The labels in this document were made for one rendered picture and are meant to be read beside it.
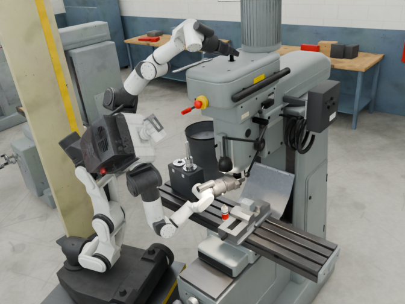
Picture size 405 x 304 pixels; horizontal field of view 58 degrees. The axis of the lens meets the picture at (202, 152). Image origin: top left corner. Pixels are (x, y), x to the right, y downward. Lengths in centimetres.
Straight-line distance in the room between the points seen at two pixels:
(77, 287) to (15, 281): 122
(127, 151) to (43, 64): 156
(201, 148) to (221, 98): 237
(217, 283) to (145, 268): 59
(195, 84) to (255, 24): 43
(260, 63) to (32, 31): 186
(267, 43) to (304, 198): 104
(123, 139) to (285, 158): 103
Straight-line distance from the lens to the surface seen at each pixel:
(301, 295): 284
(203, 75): 162
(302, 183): 237
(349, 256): 345
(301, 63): 220
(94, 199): 217
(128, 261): 263
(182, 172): 232
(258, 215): 213
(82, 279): 262
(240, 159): 187
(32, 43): 307
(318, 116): 187
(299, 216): 250
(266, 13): 185
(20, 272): 380
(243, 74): 165
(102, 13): 894
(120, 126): 175
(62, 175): 339
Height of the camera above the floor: 235
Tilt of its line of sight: 28 degrees down
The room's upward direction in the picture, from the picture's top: 6 degrees counter-clockwise
